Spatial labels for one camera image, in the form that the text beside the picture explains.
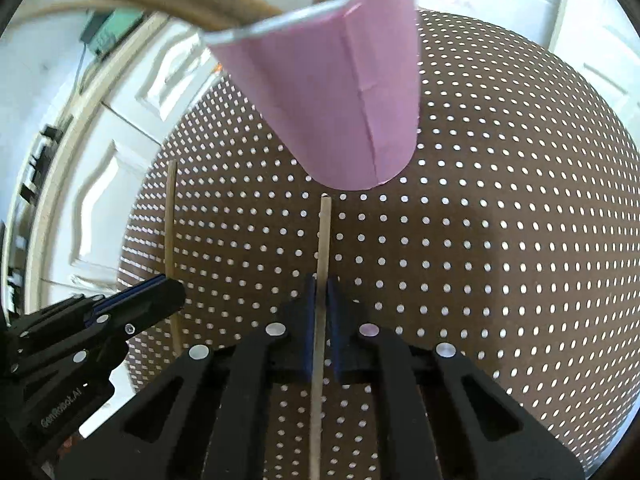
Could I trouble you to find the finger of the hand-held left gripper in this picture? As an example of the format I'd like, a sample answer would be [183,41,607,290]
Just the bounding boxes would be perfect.
[7,280,186,381]
[10,275,168,347]

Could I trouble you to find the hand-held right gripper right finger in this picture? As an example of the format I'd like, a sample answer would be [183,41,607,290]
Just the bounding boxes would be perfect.
[327,277,586,480]

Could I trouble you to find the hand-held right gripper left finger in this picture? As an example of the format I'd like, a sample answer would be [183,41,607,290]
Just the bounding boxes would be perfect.
[55,275,317,480]

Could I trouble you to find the pink paper cup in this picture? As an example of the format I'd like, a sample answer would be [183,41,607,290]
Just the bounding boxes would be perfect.
[202,0,421,192]

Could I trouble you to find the white cabinet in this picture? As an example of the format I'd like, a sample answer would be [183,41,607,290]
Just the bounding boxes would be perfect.
[27,5,226,436]

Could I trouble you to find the brown polka dot tablecloth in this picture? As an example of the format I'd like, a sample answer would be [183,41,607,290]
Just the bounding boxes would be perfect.
[117,7,640,480]

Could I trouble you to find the green board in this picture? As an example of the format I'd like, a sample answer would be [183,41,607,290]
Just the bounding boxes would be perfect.
[80,7,146,56]

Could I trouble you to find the white panelled door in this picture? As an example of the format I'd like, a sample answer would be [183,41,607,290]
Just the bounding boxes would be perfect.
[415,0,640,161]

